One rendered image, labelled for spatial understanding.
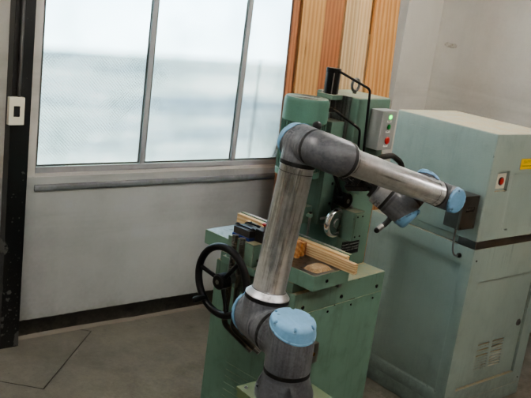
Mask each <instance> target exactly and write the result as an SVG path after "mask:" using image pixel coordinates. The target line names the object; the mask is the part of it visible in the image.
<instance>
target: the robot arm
mask: <svg viewBox="0 0 531 398"><path fill-rule="evenodd" d="M277 147H278V148H279V151H280V152H281V159H280V166H279V170H278V174H277V180H276V184H275V188H274V191H273V198H272V201H271V205H270V209H269V215H268V220H267V223H266V226H265V233H264V237H263V240H262V247H261V251H260V254H259V258H258V264H257V268H256V272H255V276H254V282H253V284H251V285H250V286H248V287H247V288H246V290H245V292H244V293H243V294H241V295H240V296H239V297H238V298H237V299H236V300H235V302H234V304H233V306H232V321H233V324H234V325H235V327H236V328H237V329H238V330H239V332H240V333H241V334H242V335H244V336H245V337H246V338H247V339H248V340H250V341H251V342H252V343H253V344H254V345H255V346H257V347H258V348H259V349H260V350H261V351H263V352H264V353H265V361H264V367H263V371H262V372H261V374H260V376H259V378H258V380H257V381H256V383H255V386H254V395H255V397H256V398H313V395H314V392H313V389H312V386H311V379H310V374H311V364H312V359H313V353H314V343H315V339H316V322H315V320H314V318H313V317H312V316H311V315H310V314H308V313H306V312H304V311H302V310H298V309H294V310H293V309H292V308H290V307H288V304H289V300H290V298H289V296H288V294H287V293H286V287H287V284H288V278H289V274H290V271H291V267H292V261H293V258H294V253H295V250H296V244H297V240H298V237H299V231H300V227H301V223H302V220H303V214H304V210H305V207H306V203H307V197H308V194H309V189H310V186H311V180H312V176H313V173H314V170H315V168H316V169H319V170H320V171H324V172H325V173H328V174H331V175H334V176H337V177H339V178H340V179H341V180H342V181H344V182H345V183H346V184H345V189H346V190H347V191H369V193H368V194H367V196H368V197H371V198H370V199H369V201H370V202H371V203H372V204H373V205H374V206H375V207H377V208H378V209H379V210H380V211H382V212H383V213H384V214H385V215H386V216H388V217H389V218H390V219H391V220H392V221H393V222H394V223H395V224H396V225H398V226H399V227H406V226H407V225H408V224H409V223H410V222H411V221H412V220H413V219H414V218H416V216H417V215H418V214H419V213H420V210H419V207H420V206H421V205H422V204H423V203H424V202H425V203H428V204H430V205H432V206H435V207H437V208H440V209H443V210H445V211H448V212H451V213H456V212H459V211H460V210H461V209H462V208H463V206H464V204H465V199H466V195H465V191H464V190H463V189H461V188H460V187H456V186H452V185H451V184H448V183H446V182H443V181H440V179H439V177H438V176H437V175H436V174H435V173H433V172H432V171H429V170H428V169H420V170H418V171H417V172H415V171H412V170H409V169H407V168H405V167H402V166H399V165H397V164H395V163H391V162H389V161H387V160H383V159H381V158H378V157H377V156H373V155H371V154H368V153H366V152H363V151H360V150H359V147H358V146H357V145H356V144H355V143H353V142H351V141H348V140H345V139H344V138H341V137H338V136H335V135H333V134H331V133H327V132H325V131H323V130H319V129H316V128H314V127H312V126H309V125H308V124H305V123H300V122H293V123H291V124H289V125H287V126H286V127H285V128H283V129H282V131H281V132H280V134H279V136H278V138H277Z"/></svg>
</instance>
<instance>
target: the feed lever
mask: <svg viewBox="0 0 531 398"><path fill-rule="evenodd" d="M312 127H314V128H316V129H319V130H320V129H321V128H322V124H321V123H320V122H318V121H316V122H314V123H313V125H312ZM333 178H334V181H335V183H336V185H337V189H338V192H337V193H336V195H335V197H334V203H335V205H338V206H341V207H342V208H353V206H352V205H351V203H352V195H351V194H350V193H346V192H343V191H342V190H341V186H340V183H339V181H338V178H337V176H334V175H333Z"/></svg>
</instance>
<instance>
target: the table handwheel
mask: <svg viewBox="0 0 531 398"><path fill-rule="evenodd" d="M215 250H223V251H224V252H226V253H228V254H229V255H230V256H231V257H232V258H233V259H234V260H235V262H236V264H235V265H234V266H233V267H232V268H231V269H230V270H229V271H228V272H222V273H218V274H216V273H214V272H212V271H211V270H209V269H208V268H206V267H205V266H204V263H205V259H206V258H207V257H208V255H209V254H210V253H212V252H213V251H215ZM237 268H239V270H240V273H241V276H242V277H241V278H242V279H241V281H243V293H244V292H245V290H246V288H247V287H248V286H250V280H251V279H254V277H253V276H250V275H249V272H248V270H247V266H246V264H245V262H244V260H243V259H242V257H241V256H240V254H239V253H238V252H237V251H236V250H235V249H234V248H232V247H231V246H229V245H227V244H225V243H221V242H216V243H213V244H210V245H208V246H207V247H206V248H204V250H203V251H202V252H201V254H200V256H199V258H198V261H197V264H196V269H195V282H196V287H197V290H198V294H199V295H205V297H206V299H204V300H202V303H203V304H204V306H205V308H206V309H207V310H208V311H209V312H210V313H211V314H213V315H214V316H216V317H218V318H221V319H225V320H229V319H232V312H231V311H230V312H228V304H227V297H226V290H225V288H229V287H230V286H231V283H235V282H236V275H235V274H236V273H233V272H234V271H235V270H236V269H237ZM202 270H204V271H205V272H207V273H208V274H210V275H211V276H212V277H213V286H214V287H215V288H216V289H217V290H221V295H222V300H223V307H224V311H221V310H218V309H217V308H216V307H215V306H214V305H213V304H212V303H211V302H210V301H209V298H208V296H207V294H206V293H205V288H204V285H203V280H202ZM232 273H233V274H232Z"/></svg>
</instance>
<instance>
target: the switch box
mask: <svg viewBox="0 0 531 398"><path fill-rule="evenodd" d="M390 115H392V119H391V120H392V122H387V121H388V120H389V116H390ZM396 118H397V111H395V110H391V109H388V108H372V109H371V118H370V123H369V128H368V133H367V142H366V148H371V149H374V150H385V149H391V146H392V141H393V136H394V127H395V123H396ZM388 124H390V125H391V127H390V129H389V130H390V132H389V133H386V131H387V130H388V129H387V128H386V127H387V125H388ZM387 137H389V138H390V143H389V144H388V145H387V147H383V145H385V139H386V138H387Z"/></svg>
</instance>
